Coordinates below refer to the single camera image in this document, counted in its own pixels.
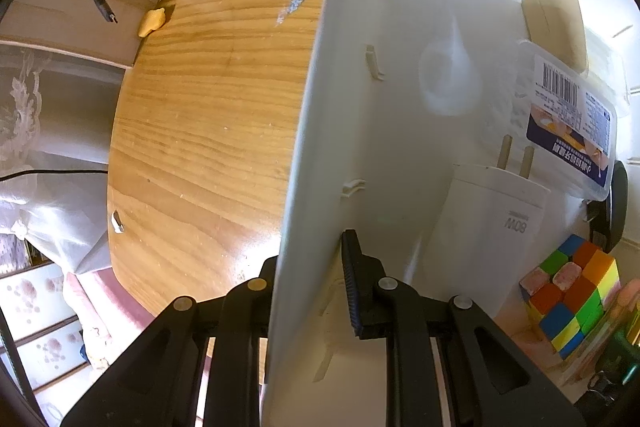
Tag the white wall charger 80W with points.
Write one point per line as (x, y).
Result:
(484, 232)

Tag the green and gold box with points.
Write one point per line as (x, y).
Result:
(620, 360)

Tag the white plastic storage bin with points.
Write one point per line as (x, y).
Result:
(393, 103)

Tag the translucent plastic box with barcode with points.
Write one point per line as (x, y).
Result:
(571, 124)

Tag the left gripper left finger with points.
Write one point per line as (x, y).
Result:
(190, 351)

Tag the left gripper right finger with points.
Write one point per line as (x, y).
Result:
(447, 362)

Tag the multicolour rubik's cube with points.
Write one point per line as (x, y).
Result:
(568, 293)

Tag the beige angular case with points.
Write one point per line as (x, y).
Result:
(557, 26)

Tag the white lace curtain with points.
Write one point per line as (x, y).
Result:
(57, 115)

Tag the clear box with stickers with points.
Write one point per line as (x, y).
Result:
(598, 60)

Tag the pink oval case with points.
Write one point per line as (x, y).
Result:
(577, 365)

